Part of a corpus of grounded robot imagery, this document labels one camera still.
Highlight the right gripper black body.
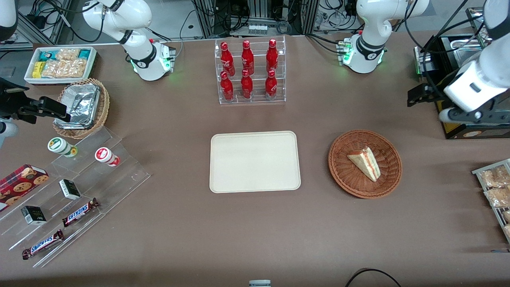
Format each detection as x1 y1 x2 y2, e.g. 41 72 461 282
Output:
0 78 30 121

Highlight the triangular sandwich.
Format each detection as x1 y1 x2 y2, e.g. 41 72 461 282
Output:
347 147 381 182

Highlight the light tan wicker basket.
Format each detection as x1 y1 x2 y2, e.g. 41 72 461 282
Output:
53 79 110 140

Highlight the round brown wicker basket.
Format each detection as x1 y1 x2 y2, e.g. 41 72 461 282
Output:
328 130 402 199

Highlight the cream plastic tray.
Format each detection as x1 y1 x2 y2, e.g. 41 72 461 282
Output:
210 131 301 194

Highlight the green lid yogurt cup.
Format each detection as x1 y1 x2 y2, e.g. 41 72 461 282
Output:
47 137 78 157

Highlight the black glass food warmer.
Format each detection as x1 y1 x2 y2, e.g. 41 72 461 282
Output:
414 6 510 140

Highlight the white rectangular snack bin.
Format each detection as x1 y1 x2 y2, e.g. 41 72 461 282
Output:
24 46 98 86

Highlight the red tartan cookie box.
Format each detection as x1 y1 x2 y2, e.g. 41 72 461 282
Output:
0 164 49 212

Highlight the red lid yogurt cup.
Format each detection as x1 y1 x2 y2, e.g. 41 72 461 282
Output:
95 147 120 167

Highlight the small black carton box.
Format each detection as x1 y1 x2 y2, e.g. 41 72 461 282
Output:
59 179 81 201
21 206 47 226

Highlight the clear acrylic stepped stand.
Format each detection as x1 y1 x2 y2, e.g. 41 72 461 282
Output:
0 127 151 268

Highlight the Snickers chocolate bar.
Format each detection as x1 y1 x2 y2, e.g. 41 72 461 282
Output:
62 198 100 228
22 230 65 260

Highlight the clear acrylic bottle rack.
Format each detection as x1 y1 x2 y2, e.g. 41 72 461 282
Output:
214 36 286 105

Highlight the red cola bottle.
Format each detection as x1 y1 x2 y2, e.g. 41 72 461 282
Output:
220 71 234 101
220 41 235 77
241 69 253 99
265 70 278 100
266 39 279 73
241 40 255 75

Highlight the grey wire snack rack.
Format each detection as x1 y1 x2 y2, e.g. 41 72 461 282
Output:
472 159 510 244

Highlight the aluminium frame structure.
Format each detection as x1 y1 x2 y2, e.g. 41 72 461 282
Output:
193 0 321 38

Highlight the black looped cable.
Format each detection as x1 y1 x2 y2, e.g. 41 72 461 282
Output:
345 268 403 287

